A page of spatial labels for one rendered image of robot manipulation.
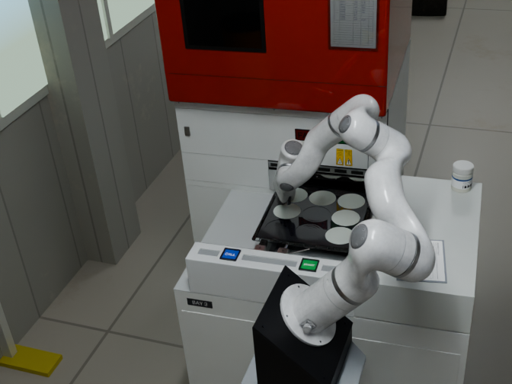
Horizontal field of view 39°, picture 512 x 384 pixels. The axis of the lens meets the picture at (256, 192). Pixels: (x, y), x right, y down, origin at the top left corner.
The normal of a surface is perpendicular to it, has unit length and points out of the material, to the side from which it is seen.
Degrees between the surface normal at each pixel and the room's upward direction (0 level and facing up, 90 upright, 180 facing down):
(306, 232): 0
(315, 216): 0
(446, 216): 0
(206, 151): 90
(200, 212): 90
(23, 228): 90
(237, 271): 90
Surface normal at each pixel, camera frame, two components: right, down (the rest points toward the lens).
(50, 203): 0.94, 0.12
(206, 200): -0.29, 0.54
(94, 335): -0.07, -0.84
